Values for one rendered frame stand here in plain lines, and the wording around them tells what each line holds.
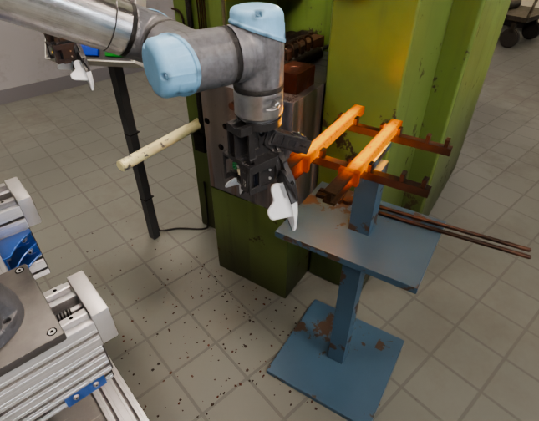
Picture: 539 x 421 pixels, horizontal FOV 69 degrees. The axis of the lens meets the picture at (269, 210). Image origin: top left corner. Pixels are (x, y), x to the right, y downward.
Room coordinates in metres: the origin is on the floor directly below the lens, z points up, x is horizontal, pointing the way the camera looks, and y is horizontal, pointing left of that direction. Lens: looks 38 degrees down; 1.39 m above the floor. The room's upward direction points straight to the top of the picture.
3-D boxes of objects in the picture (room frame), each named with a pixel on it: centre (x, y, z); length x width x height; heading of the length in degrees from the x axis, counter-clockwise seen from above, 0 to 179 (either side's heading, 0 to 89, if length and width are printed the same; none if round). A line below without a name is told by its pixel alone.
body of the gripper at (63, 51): (1.25, 0.61, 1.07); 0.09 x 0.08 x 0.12; 132
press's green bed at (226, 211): (1.49, -0.07, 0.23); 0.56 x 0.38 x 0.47; 147
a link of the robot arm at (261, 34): (0.58, 0.02, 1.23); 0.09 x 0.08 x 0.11; 124
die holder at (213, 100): (1.49, -0.07, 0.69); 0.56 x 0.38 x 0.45; 147
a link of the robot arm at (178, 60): (0.54, 0.11, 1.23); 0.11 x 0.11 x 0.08; 34
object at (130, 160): (1.45, 0.44, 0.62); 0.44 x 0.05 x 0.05; 147
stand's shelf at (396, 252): (0.87, -0.27, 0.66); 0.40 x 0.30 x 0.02; 58
